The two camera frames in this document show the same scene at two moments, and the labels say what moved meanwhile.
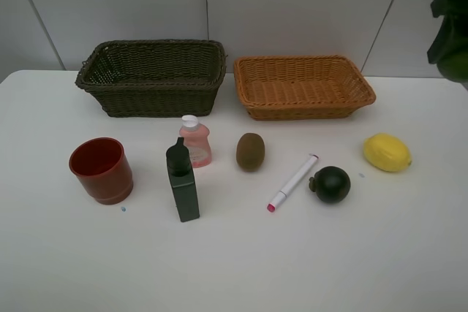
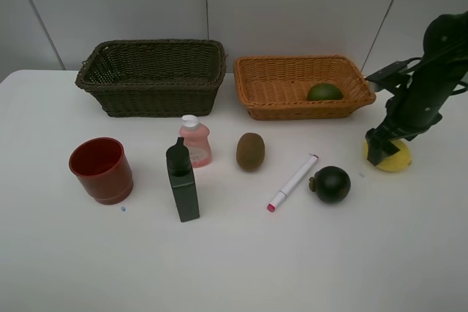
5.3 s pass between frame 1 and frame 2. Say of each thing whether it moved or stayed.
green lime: moved
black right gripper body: moved
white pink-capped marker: stayed
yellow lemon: stayed
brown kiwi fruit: stayed
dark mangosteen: stayed
